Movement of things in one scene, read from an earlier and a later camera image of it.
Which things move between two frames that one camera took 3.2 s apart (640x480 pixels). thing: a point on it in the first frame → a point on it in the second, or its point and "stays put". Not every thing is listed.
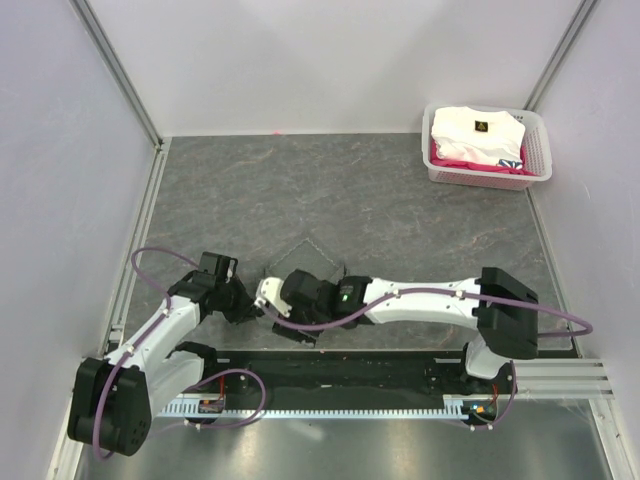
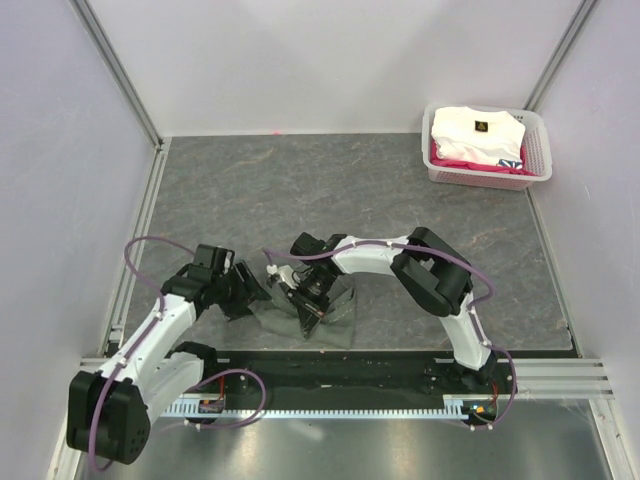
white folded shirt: x=477 y=135 stays put
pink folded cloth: x=438 y=162 stays put
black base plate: x=278 y=373 stays put
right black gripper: x=297 y=336 → x=309 y=312
